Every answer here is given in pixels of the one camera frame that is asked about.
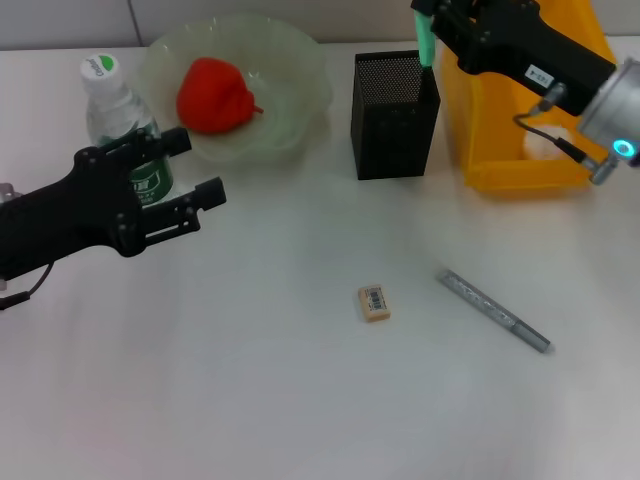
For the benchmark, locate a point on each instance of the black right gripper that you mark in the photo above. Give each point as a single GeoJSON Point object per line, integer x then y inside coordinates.
{"type": "Point", "coordinates": [525, 45]}

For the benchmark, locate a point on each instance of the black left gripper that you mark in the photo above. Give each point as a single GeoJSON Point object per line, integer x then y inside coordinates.
{"type": "Point", "coordinates": [65, 215]}

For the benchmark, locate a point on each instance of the green toothbrush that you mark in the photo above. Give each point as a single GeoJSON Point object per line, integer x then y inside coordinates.
{"type": "Point", "coordinates": [425, 40]}

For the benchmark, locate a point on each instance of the clear green-label water bottle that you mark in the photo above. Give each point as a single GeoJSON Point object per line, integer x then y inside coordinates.
{"type": "Point", "coordinates": [107, 100]}

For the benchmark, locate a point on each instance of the white paper ball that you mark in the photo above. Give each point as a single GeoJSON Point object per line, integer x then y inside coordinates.
{"type": "Point", "coordinates": [540, 145]}

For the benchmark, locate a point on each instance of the black mesh pen holder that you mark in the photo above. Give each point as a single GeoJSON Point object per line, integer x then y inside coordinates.
{"type": "Point", "coordinates": [395, 125]}

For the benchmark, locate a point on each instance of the green glass fruit bowl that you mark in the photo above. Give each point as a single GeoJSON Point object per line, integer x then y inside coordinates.
{"type": "Point", "coordinates": [290, 85]}

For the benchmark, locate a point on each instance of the beige eraser with barcode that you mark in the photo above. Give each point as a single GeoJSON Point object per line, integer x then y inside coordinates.
{"type": "Point", "coordinates": [375, 302]}

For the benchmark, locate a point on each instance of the grey pen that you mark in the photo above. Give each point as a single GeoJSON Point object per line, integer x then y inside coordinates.
{"type": "Point", "coordinates": [490, 307]}

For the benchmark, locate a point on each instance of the yellow plastic bin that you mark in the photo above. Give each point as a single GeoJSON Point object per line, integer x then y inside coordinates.
{"type": "Point", "coordinates": [500, 150]}

